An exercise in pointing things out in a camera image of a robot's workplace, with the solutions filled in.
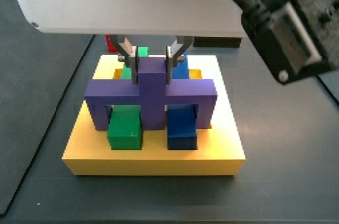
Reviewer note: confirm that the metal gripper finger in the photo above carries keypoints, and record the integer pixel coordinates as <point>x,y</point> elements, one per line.
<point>127,54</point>
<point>175,54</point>

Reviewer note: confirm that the green long block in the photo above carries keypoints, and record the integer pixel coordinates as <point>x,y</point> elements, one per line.
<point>125,127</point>

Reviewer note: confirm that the red zigzag block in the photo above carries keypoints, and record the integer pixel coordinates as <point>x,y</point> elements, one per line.
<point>110,45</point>

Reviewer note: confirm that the yellow slotted board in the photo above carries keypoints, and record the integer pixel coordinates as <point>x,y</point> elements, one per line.
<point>219,156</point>

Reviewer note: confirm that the black angle bracket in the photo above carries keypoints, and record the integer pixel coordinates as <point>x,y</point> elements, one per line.
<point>218,42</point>

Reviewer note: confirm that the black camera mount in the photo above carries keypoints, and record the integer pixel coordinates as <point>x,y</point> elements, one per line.
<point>296,36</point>

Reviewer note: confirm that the purple cross-shaped block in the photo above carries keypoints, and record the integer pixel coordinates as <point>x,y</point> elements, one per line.
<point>151,94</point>

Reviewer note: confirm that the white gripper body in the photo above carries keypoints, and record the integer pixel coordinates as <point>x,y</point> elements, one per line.
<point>201,18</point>

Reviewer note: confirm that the blue long block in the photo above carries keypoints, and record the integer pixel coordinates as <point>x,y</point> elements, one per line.
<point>182,134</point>

